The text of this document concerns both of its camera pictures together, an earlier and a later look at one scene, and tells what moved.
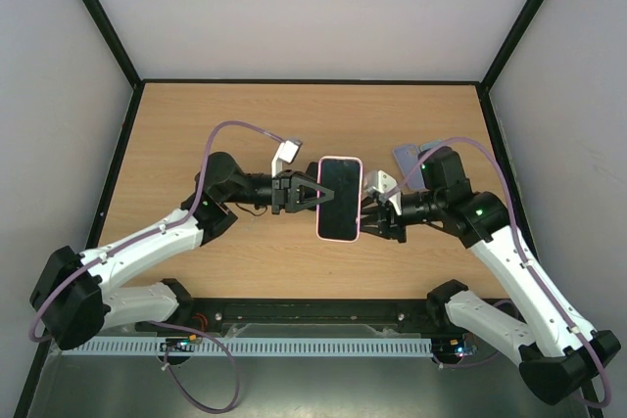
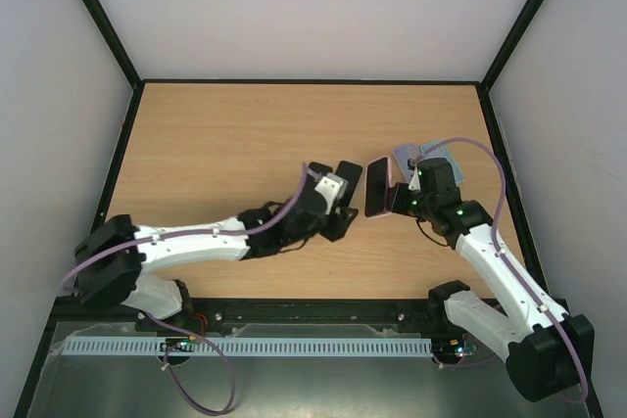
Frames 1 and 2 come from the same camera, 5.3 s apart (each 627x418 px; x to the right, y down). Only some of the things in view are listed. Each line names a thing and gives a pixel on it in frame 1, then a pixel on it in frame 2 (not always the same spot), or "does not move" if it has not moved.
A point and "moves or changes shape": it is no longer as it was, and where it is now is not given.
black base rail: (206, 316) does not move
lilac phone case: (407, 157) does not move
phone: (340, 218) moves or changes shape
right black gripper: (392, 217) to (399, 198)
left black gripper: (285, 193) to (339, 223)
